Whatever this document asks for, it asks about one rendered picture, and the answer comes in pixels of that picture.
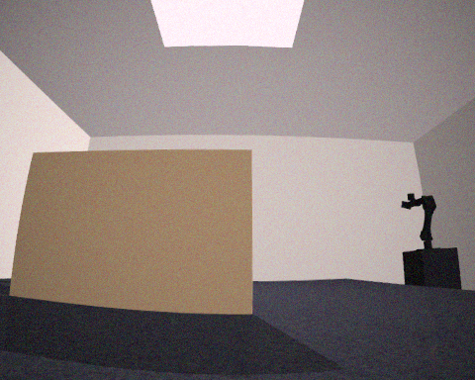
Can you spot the brown rectangular board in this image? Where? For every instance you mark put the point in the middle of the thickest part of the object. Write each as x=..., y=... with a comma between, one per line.
x=166, y=230

